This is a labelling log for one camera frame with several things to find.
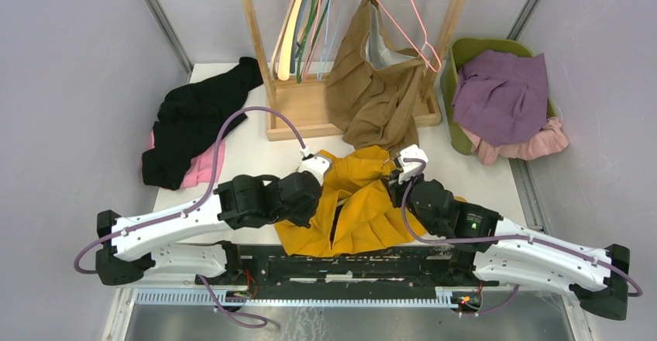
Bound grey plastic hanger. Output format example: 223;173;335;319
290;0;309;74

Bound beige wooden hanger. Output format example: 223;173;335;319
270;0;303;81

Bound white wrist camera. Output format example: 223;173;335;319
297;146;332;186
395;144;428;184

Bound aluminium frame rail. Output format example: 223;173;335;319
101;275;593;340

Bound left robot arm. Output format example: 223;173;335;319
95;170;324;286

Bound black garment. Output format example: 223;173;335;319
141;57;264;191

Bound blue wire hanger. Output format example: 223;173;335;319
315;0;333;81

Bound yellow garment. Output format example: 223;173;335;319
274;146;414;257

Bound green plastic bin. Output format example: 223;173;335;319
440;37;554;155

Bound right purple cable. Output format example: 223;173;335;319
400;157;644;316

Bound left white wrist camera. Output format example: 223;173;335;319
297;146;332;186

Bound light pink ruffled garment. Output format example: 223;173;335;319
462;117;569;165

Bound green plastic hanger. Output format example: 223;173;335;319
291;0;333;84

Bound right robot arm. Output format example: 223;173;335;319
382;172;630;321

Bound wooden hanger rack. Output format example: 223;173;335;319
241;0;466;141

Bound pink wire hanger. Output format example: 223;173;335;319
296;0;328;83
374;0;442;73

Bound tan pleated skirt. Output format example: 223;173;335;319
325;0;425;153

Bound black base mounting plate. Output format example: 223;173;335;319
207;244;481;300

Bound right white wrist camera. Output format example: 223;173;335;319
395;144;428;184

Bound purple garment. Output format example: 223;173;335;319
452;50;549;146

